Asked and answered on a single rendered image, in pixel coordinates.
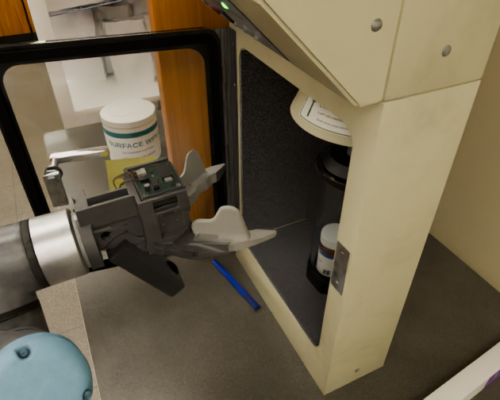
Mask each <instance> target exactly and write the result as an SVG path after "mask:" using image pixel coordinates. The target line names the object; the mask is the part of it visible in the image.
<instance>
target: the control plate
mask: <svg viewBox="0 0 500 400"><path fill-rule="evenodd" d="M205 1H207V2H208V3H209V4H210V6H211V4H212V5H213V6H215V7H216V8H217V7H218V8H220V9H221V10H223V11H224V12H225V13H226V14H227V15H228V16H229V17H230V18H232V19H235V20H236V21H238V22H239V23H240V25H238V26H237V27H238V28H239V29H241V30H244V29H245V27H247V28H248V29H249V30H250V31H251V32H249V31H247V34H248V35H250V36H251V37H254V36H255V34H254V33H256V34H258V35H259V36H260V37H261V38H262V39H260V38H259V39H258V41H259V42H260V43H262V44H264V45H265V46H266V47H268V48H269V49H271V50H272V51H273V52H275V53H277V54H278V55H280V56H281V57H282V58H284V59H285V60H287V61H289V60H288V59H287V58H286V57H285V56H284V55H283V54H282V53H281V52H280V51H279V50H278V49H277V48H276V47H275V46H274V45H273V44H272V43H271V42H270V41H269V40H268V39H267V38H266V37H265V36H264V35H263V34H262V33H261V32H260V31H259V30H258V29H257V28H256V27H255V26H254V25H253V24H252V23H251V22H250V21H249V20H248V19H247V18H246V17H245V16H244V15H243V14H242V13H241V12H240V11H239V10H238V9H237V8H236V7H235V6H234V5H233V4H232V3H231V2H230V1H229V0H205ZM221 1H222V2H223V3H224V4H226V5H227V6H228V7H229V10H228V9H226V8H225V7H224V6H223V5H222V4H221ZM208 6H209V5H208ZM210 6H209V7H210ZM210 8H211V7H210ZM211 9H212V8H211ZM212 10H213V9H212ZM213 11H214V10H213ZM214 12H215V11H214ZM244 26H245V27H244Z"/></svg>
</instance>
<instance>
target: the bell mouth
mask: <svg viewBox="0 0 500 400"><path fill-rule="evenodd" d="M290 113H291V116H292V118H293V119H294V120H295V122H296V123H297V124H298V125H299V126H300V127H301V128H303V129H304V130H305V131H307V132H308V133H310V134H312V135H314V136H316V137H318V138H320V139H322V140H326V141H328V142H331V143H334V144H339V145H343V146H347V147H352V136H351V133H350V131H349V129H348V126H347V125H346V124H345V123H344V122H343V121H342V120H341V119H340V118H338V117H337V116H335V115H334V114H332V113H331V112H329V111H328V110H327V109H326V108H325V107H323V106H322V105H320V104H319V103H318V102H316V101H314V100H313V99H312V98H311V97H310V96H308V95H307V94H305V93H304V92H303V91H301V90H300V89H299V91H298V93H297V94H296V96H295V97H294V100H293V102H292V103H291V105H290Z"/></svg>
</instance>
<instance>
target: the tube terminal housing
mask: <svg viewBox="0 0 500 400"><path fill-rule="evenodd" d="M229 26H230V27H231V28H232V29H234V30H236V31H237V101H238V143H239V185H240V213H241V175H240V75H239V55H240V51H242V50H247V51H249V52H250V53H251V54H253V55H254V56H255V57H256V58H258V59H259V60H261V61H262V62H264V63H265V64H266V65H267V66H269V67H270V68H271V69H273V70H274V71H276V72H277V73H278V74H280V75H281V76H282V77H283V78H285V79H286V80H288V81H289V82H290V83H292V84H293V85H295V86H296V87H297V88H298V89H300V90H301V91H303V92H304V93H305V94H307V95H308V96H310V97H311V98H312V99H313V100H314V101H316V102H318V103H319V104H320V105H322V106H323V107H325V108H326V109H327V110H328V111H329V112H331V113H332V114H334V115H335V116H337V117H338V118H340V119H341V120H342V121H343V122H344V123H345V124H346V125H347V126H348V129H349V131H350V133H351V136H352V154H351V159H350V164H349V169H348V178H347V183H346V187H345V192H344V201H343V206H342V211H341V216H340V225H339V230H338V235H337V241H339V242H341V243H342V244H343V246H345V248H346V249H347V250H348V251H349V252H350V256H349V261H348V268H347V272H346V276H345V281H344V288H343V292H342V295H340V294H339V293H338V291H337V290H336V289H335V287H334V286H333V285H332V284H331V278H332V273H333V267H332V272H331V277H330V282H329V291H328V296H327V300H326V305H325V314H324V319H323V324H322V329H321V338H320V343H319V345H318V346H314V345H313V344H312V343H311V342H310V340H309V338H308V337H307V335H306V334H305V333H304V331H303V330H302V328H301V326H300V325H299V323H298V322H297V321H296V319H295V318H294V316H293V314H292V313H291V312H290V310H289V309H288V307H287V305H286V304H285V302H284V301H283V300H282V299H281V297H280V296H279V294H278V292H277V291H276V289H275V288H274V287H273V285H272V284H271V282H270V280H269V279H268V277H267V276H266V275H265V273H264V272H263V270H262V268H261V267H260V265H259V264H258V263H257V261H256V259H255V258H254V257H253V255H252V254H251V253H250V251H249V250H248V248H245V249H241V250H239V251H236V257H237V259H238V260H239V261H240V263H241V265H242V267H243V268H244V269H245V271H246V273H247V274H248V276H249V278H250V279H251V281H252V282H253V284H254V285H255V287H256V289H257V290H258V291H259V293H260V295H261V297H262V298H263V300H264V301H265V303H266V304H267V306H268V308H269V310H270V311H271V312H272V314H273V315H274V317H275V319H276V321H277V322H278V323H279V325H280V327H281V328H282V330H283V331H284V333H285V334H286V336H287V338H288V340H289V341H290V342H291V344H292V346H293V347H294V349H295V351H296V352H297V353H298V355H299V357H300V358H301V360H302V362H303V363H304V364H305V366H306V368H307V370H308V371H309V373H310V374H311V376H312V377H313V379H314V381H315V383H316V384H317V385H318V387H319V389H320V390H321V392H322V394H323V395H326V394H328V393H330V392H332V391H334V390H336V389H338V388H340V387H342V386H344V385H346V384H348V383H350V382H352V381H354V380H356V379H358V378H360V377H362V376H364V375H366V374H368V373H370V372H372V371H374V370H376V369H378V368H380V367H382V366H383V364H384V361H385V359H386V357H387V353H388V350H389V347H390V343H391V341H392V338H393V335H394V332H395V330H396V327H397V324H398V320H399V318H400V315H401V312H402V308H403V306H404V304H405V301H406V297H407V294H408V292H409V289H410V285H411V283H412V280H413V277H414V274H415V271H416V269H417V265H418V262H419V259H420V257H421V253H422V251H423V248H424V246H425V242H426V239H427V236H428V234H429V230H430V227H431V224H432V223H433V219H434V216H435V213H436V211H437V207H438V204H439V201H440V197H441V195H442V193H443V190H444V186H445V183H446V181H447V178H448V174H449V172H450V169H451V167H452V163H453V160H454V158H455V155H456V151H457V148H458V146H459V143H460V140H461V137H462V135H463V131H464V128H465V125H466V123H467V119H468V116H469V114H470V112H471V108H472V105H473V102H474V100H475V96H476V93H477V90H478V88H479V84H480V82H481V80H480V79H481V78H482V76H483V72H484V69H485V66H486V65H487V61H488V58H489V55H490V51H491V49H492V46H493V43H494V39H495V37H496V35H497V32H498V28H499V26H500V0H402V5H401V9H400V13H399V17H398V24H397V28H396V33H395V37H394V44H393V48H392V53H391V57H390V64H389V68H388V72H387V80H386V84H385V87H384V92H383V99H382V101H381V102H379V103H376V104H373V105H369V106H364V107H360V108H359V107H358V106H354V105H352V104H351V103H349V102H347V101H346V100H344V99H343V98H342V97H340V96H339V95H337V94H336V93H334V92H333V91H331V90H330V89H329V88H327V87H325V86H324V85H322V84H321V83H319V82H318V81H317V80H315V79H313V78H312V77H310V76H309V75H307V74H306V73H305V72H304V71H302V70H300V69H299V68H297V67H295V66H294V65H293V64H292V63H290V62H288V61H287V60H285V59H284V58H282V57H281V56H279V55H278V54H276V53H275V52H273V51H272V50H271V49H269V48H268V47H266V46H265V45H263V44H261V43H260V42H259V41H256V40H255V39H254V38H253V37H251V36H249V35H248V34H247V33H244V32H243V30H241V29H239V28H238V27H236V26H235V25H233V24H232V23H231V22H230V23H229ZM336 250H337V243H336V248H335V253H334V258H333V265H334V260H335V255H336Z"/></svg>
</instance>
